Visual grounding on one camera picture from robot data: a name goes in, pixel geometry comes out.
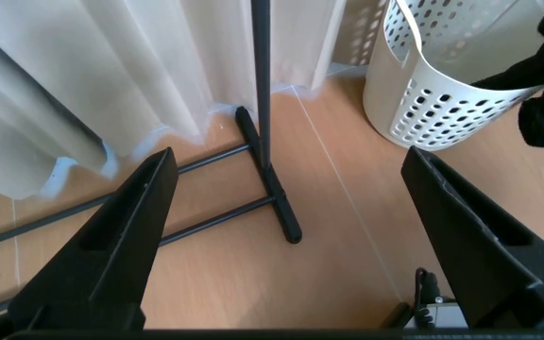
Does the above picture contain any white curtain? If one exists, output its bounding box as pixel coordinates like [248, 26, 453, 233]
[0, 0, 349, 200]

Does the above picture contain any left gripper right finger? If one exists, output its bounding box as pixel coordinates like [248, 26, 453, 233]
[399, 144, 544, 329]

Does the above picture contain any white laundry basket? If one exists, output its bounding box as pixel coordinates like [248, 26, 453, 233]
[362, 0, 544, 153]

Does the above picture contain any black clothes rack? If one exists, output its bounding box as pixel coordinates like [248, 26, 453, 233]
[0, 0, 303, 328]

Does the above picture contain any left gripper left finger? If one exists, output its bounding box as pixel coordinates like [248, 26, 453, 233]
[8, 146, 180, 332]

